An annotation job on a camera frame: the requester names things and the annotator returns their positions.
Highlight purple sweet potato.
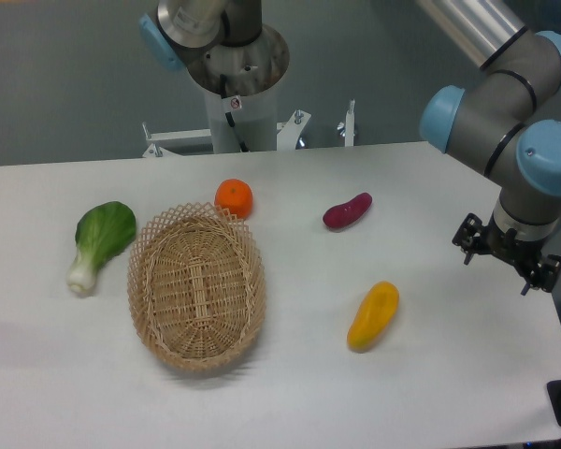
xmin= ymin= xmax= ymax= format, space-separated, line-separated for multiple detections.
xmin=323 ymin=192 xmax=373 ymax=230

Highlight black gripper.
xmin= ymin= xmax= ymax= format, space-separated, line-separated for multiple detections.
xmin=452 ymin=213 xmax=561 ymax=296

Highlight woven wicker basket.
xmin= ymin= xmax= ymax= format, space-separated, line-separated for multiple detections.
xmin=127 ymin=203 xmax=266 ymax=372

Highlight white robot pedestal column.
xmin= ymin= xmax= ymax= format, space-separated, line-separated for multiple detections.
xmin=203 ymin=89 xmax=277 ymax=154

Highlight green bok choy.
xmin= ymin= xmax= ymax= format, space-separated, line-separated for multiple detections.
xmin=66 ymin=201 xmax=137 ymax=295

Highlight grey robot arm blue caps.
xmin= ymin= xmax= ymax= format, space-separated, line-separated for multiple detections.
xmin=139 ymin=1 xmax=561 ymax=292

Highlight yellow orange mango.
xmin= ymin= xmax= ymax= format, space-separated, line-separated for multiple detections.
xmin=346 ymin=281 xmax=400 ymax=352

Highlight orange tangerine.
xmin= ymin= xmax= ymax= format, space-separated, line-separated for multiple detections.
xmin=214 ymin=179 xmax=253 ymax=219

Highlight white metal mounting frame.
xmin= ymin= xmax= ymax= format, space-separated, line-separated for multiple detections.
xmin=140 ymin=98 xmax=359 ymax=159

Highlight black cable on pedestal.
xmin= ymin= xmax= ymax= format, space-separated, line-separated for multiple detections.
xmin=219 ymin=73 xmax=252 ymax=153

